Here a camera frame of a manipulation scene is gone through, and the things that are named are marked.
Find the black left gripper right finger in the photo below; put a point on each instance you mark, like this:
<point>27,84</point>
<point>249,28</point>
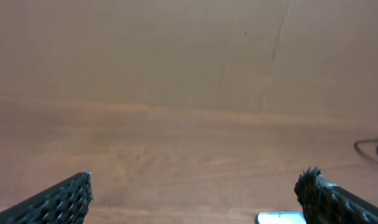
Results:
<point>324,202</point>

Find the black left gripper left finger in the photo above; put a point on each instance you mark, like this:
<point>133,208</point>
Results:
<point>65,203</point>

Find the blue Galaxy smartphone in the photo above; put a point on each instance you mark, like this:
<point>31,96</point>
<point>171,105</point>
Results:
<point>280,218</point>

